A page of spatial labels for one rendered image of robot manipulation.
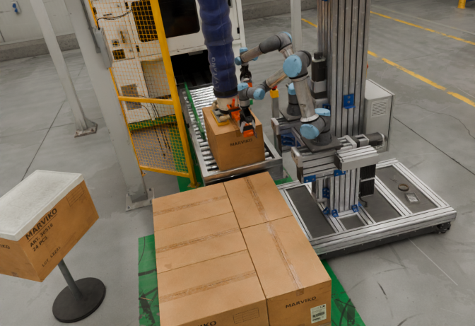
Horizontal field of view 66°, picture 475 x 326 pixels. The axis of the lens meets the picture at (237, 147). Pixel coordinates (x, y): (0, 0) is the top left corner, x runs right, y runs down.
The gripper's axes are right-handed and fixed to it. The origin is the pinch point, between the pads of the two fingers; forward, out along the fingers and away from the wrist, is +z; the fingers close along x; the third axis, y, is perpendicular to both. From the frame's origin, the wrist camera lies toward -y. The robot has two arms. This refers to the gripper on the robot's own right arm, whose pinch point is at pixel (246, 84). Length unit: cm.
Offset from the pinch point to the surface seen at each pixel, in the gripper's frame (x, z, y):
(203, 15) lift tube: -36, -74, 36
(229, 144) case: -36, 24, 60
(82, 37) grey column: -131, -65, -9
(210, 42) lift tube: -35, -54, 37
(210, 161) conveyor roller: -51, 53, 33
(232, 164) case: -36, 44, 61
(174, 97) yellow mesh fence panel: -68, 3, -12
